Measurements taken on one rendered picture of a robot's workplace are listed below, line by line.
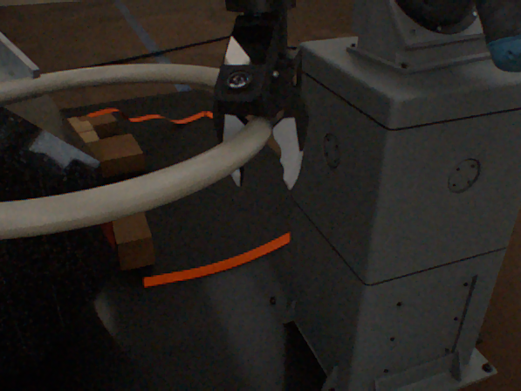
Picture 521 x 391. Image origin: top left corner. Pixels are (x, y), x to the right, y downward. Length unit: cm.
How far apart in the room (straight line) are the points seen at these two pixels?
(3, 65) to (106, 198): 56
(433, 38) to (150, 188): 76
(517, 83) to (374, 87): 28
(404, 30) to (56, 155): 79
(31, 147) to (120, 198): 79
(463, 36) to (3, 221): 92
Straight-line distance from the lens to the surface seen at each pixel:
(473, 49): 117
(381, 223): 104
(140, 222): 185
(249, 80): 46
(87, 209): 42
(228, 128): 56
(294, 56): 55
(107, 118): 285
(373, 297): 117
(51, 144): 123
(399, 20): 104
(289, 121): 54
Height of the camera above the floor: 116
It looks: 31 degrees down
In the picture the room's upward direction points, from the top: straight up
